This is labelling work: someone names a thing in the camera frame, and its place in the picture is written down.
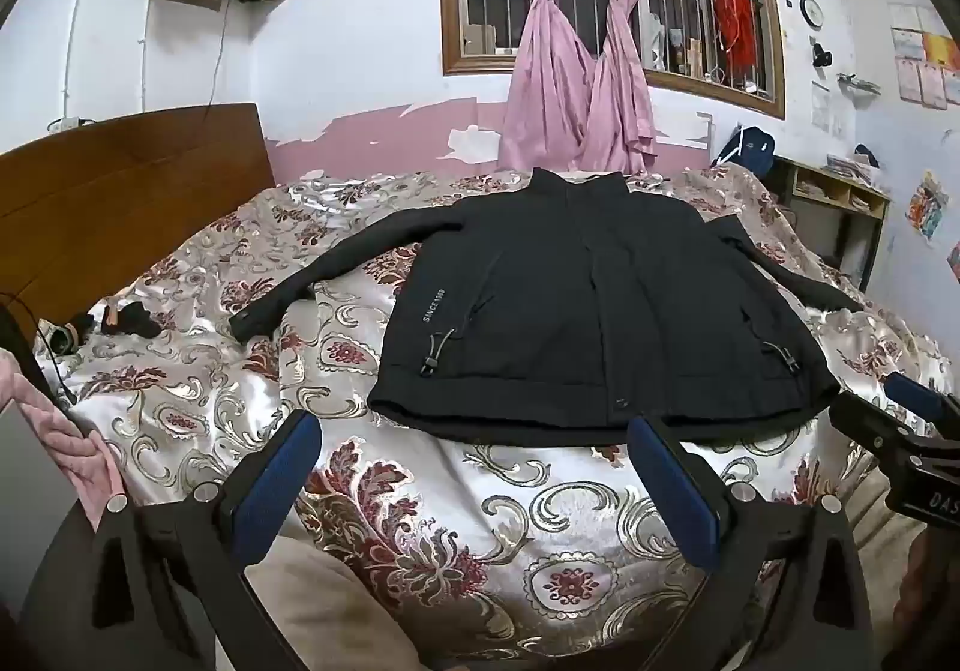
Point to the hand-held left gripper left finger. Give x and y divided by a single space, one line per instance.
274 483

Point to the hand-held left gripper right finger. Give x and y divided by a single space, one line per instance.
671 498

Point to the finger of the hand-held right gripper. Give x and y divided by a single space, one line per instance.
911 395
870 420

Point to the black jacket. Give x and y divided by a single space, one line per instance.
562 311

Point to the person's right hand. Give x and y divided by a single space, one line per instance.
936 585

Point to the beige cloth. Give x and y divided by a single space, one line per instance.
877 551
330 611

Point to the floral satin bedspread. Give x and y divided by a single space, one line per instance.
487 528

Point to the pink cloth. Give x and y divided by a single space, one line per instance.
67 446

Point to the small black cloth item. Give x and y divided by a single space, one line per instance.
139 322

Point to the wooden cubby shelf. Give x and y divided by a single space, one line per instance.
825 192

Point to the stack of papers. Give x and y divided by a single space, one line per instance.
855 168

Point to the grey flat panel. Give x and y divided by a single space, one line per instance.
30 491

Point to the headphones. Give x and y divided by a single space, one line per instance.
64 337

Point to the blue backpack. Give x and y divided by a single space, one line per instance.
754 149

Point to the wooden headboard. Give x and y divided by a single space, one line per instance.
112 191

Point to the pink curtain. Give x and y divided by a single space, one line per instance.
540 86
622 101

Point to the red hanging mesh bag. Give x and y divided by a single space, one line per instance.
735 26

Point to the white power strip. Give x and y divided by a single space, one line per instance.
66 125

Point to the white bottle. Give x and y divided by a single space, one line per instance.
654 44

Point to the small cardboard box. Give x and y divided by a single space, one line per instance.
480 38

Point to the cartoon wall sticker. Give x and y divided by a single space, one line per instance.
928 206
955 262

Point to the white wall paper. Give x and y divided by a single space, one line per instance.
829 108

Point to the small wall rack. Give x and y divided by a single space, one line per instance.
859 84

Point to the cluster of wall certificates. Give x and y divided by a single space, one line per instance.
919 52

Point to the round wall clock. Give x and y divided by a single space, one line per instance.
811 11

